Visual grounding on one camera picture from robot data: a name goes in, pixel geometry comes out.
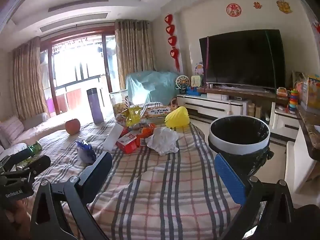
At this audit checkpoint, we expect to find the yellow snack wrapper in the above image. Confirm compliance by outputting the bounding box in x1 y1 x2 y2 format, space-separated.
125 106 143 127

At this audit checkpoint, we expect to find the yellow figure wall sticker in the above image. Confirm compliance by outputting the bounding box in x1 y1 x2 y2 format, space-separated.
276 0 293 13

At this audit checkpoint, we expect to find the clear cookie jar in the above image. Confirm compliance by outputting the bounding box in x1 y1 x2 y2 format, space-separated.
110 90 132 118

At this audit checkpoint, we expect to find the cardboard house cutout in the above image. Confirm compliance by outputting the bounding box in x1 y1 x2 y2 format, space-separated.
194 61 205 75

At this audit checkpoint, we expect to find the round red wall sticker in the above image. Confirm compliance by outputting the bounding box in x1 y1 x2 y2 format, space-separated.
226 3 242 17

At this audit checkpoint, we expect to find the beige patterned curtain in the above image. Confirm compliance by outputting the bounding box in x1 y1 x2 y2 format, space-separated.
12 37 48 120
114 19 154 90

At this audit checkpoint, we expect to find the white TV cabinet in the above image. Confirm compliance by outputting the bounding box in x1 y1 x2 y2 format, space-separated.
176 86 300 135

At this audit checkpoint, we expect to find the sliding glass balcony door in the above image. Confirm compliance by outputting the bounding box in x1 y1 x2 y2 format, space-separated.
40 30 118 115

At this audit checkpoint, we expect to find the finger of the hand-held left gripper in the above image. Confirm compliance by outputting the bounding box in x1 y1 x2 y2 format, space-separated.
0 152 32 173
5 155 52 180

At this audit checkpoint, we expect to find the rainbow stacking ring toy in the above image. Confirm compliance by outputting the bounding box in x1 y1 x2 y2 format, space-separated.
289 89 300 113

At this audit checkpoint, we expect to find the yellow green toy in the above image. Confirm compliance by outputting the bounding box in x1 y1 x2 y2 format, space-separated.
191 75 203 89

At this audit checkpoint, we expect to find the striped cushion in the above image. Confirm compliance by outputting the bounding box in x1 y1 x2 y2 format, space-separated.
0 116 25 148

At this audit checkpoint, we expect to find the teal cloth covered armchair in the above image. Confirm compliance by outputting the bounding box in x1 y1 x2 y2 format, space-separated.
125 70 179 104

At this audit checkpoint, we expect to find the white bin with black bag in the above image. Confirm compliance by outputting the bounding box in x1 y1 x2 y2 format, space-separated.
208 116 274 180

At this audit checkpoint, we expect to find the red carton box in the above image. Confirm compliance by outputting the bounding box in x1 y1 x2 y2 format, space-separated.
116 132 138 154

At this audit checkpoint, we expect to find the purple thermos bottle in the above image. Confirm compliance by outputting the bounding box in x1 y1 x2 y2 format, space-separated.
86 88 104 124

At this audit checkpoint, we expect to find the orange snack packet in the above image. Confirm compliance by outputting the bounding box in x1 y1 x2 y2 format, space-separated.
136 125 155 147

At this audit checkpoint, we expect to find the green wrapper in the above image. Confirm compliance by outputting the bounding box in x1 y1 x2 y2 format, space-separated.
15 141 43 170

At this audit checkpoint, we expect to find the marble top sideboard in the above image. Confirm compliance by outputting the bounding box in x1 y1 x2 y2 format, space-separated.
285 105 320 193

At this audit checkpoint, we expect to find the yellow crumpled plastic bag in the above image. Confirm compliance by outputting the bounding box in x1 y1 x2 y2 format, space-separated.
164 106 190 127

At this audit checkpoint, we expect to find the white rectangular box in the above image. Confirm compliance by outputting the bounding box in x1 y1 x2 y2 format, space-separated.
103 123 124 152

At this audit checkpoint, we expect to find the white cartoon snack packet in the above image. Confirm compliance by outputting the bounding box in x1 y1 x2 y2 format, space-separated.
115 112 130 126

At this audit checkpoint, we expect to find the pink thin stick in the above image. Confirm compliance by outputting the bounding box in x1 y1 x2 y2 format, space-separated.
205 36 211 90

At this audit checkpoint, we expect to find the yellow toy box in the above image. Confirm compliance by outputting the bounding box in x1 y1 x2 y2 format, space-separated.
300 75 320 110

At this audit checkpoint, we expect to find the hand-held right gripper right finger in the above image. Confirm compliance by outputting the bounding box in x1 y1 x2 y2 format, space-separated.
214 153 300 240

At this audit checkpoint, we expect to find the person's left forearm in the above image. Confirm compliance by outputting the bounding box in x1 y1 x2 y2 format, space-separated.
10 200 32 240

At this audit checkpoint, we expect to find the red apple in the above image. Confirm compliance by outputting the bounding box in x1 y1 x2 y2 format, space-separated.
65 118 81 135

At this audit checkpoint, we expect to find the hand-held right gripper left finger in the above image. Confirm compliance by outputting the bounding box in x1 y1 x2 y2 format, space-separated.
30 151 113 240

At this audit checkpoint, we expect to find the blue toy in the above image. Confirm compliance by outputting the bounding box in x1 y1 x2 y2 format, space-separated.
186 87 207 97

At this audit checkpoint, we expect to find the beige sofa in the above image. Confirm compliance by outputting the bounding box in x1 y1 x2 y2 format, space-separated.
0 112 65 155

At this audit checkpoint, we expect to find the black television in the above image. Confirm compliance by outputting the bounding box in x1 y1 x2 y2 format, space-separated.
199 29 286 90

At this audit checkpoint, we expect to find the dark blue wrapper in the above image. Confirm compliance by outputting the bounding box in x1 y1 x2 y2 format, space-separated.
76 140 97 164

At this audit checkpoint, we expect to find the orange children's book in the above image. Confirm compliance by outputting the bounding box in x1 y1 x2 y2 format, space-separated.
141 104 178 124

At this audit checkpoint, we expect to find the white paper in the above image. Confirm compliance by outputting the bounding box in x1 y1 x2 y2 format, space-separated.
146 127 179 155

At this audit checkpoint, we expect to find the ferris wheel toy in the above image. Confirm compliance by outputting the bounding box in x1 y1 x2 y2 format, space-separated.
175 74 191 95

